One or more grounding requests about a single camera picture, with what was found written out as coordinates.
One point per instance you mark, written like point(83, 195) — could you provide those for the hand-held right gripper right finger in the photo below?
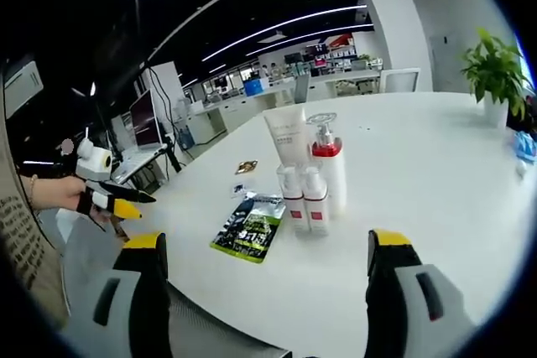
point(390, 303)

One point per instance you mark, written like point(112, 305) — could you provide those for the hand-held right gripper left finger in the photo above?
point(147, 303)

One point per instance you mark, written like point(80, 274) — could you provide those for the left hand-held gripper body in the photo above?
point(94, 165)

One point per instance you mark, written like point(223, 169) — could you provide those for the small clear skincare sachet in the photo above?
point(238, 191)

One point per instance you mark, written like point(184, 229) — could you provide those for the small white skincare bottle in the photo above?
point(316, 213)
point(293, 211)

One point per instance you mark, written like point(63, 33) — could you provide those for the gold foil skincare packet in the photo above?
point(246, 167)

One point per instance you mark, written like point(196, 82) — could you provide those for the green black skincare sachet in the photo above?
point(247, 230)

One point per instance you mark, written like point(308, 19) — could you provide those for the tall red-collared skincare bottle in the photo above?
point(335, 177)

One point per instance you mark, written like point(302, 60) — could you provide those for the white skincare tube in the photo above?
point(287, 136)

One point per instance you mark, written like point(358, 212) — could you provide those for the blue storage box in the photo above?
point(255, 87)

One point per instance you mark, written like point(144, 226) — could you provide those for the person's left hand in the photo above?
point(60, 192)

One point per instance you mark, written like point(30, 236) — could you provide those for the grey mesh office chair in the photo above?
point(218, 324)

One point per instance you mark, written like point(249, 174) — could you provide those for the blue water jug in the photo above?
point(186, 139)

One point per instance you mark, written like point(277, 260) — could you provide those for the ceiling air conditioner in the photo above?
point(23, 87)

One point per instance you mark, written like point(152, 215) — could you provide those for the white counter cabinets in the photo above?
point(235, 106)

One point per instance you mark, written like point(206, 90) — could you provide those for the blue crumpled cloth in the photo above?
point(526, 144)

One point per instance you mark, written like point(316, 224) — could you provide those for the white chair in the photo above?
point(400, 80)

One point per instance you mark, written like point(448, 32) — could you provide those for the long ceiling light strip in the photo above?
point(285, 24)
point(310, 38)

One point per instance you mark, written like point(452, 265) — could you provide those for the green potted plant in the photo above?
point(497, 69)

